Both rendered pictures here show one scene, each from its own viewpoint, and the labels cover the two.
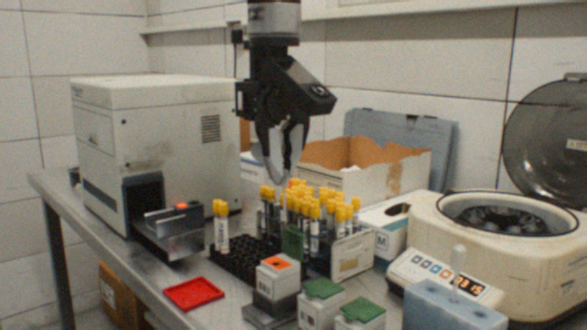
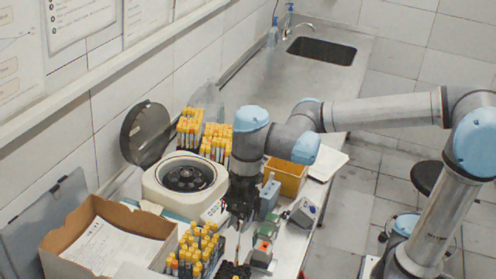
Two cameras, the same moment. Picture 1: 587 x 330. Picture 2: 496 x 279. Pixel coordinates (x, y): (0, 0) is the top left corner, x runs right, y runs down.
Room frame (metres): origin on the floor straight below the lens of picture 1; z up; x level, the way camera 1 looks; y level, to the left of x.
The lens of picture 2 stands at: (1.14, 0.75, 1.88)
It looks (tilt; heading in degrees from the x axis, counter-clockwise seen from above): 32 degrees down; 237
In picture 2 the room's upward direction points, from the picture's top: 6 degrees clockwise
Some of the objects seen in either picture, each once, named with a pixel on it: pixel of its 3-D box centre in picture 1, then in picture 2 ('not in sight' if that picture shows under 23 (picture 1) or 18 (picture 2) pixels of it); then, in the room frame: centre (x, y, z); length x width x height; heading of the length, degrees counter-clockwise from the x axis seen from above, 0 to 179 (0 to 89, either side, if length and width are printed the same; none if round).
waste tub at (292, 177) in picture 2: not in sight; (286, 173); (0.28, -0.27, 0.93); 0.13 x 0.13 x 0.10; 36
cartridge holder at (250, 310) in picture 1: (278, 300); (261, 260); (0.56, 0.02, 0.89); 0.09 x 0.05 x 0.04; 130
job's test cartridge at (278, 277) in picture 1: (278, 283); (262, 253); (0.56, 0.02, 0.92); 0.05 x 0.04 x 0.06; 130
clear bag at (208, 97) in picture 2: not in sight; (204, 104); (0.36, -0.77, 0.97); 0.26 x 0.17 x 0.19; 56
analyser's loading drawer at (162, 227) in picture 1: (161, 223); not in sight; (0.77, 0.24, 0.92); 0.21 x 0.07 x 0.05; 40
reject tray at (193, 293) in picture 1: (193, 292); not in sight; (0.60, 0.15, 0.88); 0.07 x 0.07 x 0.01; 40
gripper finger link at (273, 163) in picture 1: (264, 154); (245, 224); (0.64, 0.04, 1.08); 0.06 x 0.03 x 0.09; 41
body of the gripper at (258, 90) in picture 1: (271, 80); (242, 191); (0.66, 0.03, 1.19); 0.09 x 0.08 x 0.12; 41
